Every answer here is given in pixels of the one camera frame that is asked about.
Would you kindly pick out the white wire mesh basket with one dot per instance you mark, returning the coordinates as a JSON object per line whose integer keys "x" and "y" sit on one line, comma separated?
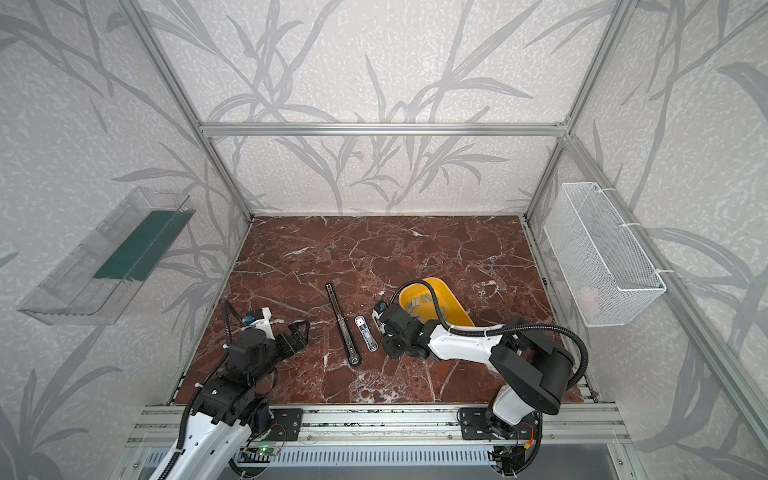
{"x": 609, "y": 275}

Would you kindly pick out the clear plastic wall shelf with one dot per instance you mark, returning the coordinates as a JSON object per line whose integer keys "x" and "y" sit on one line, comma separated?
{"x": 96, "y": 282}

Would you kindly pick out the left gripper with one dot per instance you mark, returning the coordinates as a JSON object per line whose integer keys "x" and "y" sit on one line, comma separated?
{"x": 287, "y": 342}

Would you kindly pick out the blue mini stapler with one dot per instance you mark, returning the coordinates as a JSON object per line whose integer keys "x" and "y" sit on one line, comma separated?
{"x": 366, "y": 333}

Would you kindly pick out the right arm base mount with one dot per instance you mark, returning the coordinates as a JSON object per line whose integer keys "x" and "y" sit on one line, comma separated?
{"x": 479, "y": 424}

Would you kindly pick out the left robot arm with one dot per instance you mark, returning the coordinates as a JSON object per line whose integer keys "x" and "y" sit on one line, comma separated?
{"x": 226, "y": 412}

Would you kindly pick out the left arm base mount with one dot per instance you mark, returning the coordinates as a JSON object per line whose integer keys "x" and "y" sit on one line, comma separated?
{"x": 285, "y": 425}

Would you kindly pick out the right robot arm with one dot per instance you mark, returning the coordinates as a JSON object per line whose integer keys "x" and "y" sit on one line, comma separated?
{"x": 539, "y": 362}

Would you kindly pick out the yellow plastic tray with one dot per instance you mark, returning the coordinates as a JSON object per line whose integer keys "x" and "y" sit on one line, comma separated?
{"x": 417, "y": 301}

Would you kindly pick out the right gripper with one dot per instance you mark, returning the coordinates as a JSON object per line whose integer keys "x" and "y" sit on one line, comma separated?
{"x": 395, "y": 330}

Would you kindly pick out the aluminium front rail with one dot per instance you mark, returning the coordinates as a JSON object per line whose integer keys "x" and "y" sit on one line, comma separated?
{"x": 402, "y": 424}

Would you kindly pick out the grey slotted cable duct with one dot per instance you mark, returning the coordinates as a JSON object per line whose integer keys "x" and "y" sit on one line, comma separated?
{"x": 370, "y": 456}

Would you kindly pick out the small green circuit board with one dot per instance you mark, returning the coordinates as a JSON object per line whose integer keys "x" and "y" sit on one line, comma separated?
{"x": 263, "y": 453}

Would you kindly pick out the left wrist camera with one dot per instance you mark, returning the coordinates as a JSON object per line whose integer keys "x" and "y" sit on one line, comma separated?
{"x": 259, "y": 319}

